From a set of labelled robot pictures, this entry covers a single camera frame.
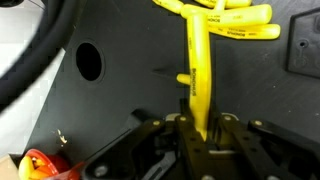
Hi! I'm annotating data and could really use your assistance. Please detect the black cable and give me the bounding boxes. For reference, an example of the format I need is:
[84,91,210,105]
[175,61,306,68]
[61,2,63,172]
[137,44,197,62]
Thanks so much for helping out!
[0,0,88,114]

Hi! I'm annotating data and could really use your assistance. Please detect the red bowl with toys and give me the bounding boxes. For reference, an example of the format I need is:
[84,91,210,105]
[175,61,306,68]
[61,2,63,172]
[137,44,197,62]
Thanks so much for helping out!
[18,149,84,180]

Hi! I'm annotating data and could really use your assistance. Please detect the black yellow-key stand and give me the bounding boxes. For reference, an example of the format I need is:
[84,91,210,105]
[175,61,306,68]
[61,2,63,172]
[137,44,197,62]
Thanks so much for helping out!
[286,8,320,78]

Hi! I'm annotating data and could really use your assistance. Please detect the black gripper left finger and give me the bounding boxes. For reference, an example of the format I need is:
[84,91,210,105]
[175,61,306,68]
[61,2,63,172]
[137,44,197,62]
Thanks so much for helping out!
[176,99,214,180]

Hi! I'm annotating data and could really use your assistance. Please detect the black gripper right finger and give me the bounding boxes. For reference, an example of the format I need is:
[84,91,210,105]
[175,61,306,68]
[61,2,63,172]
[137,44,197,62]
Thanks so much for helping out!
[208,104,277,180]

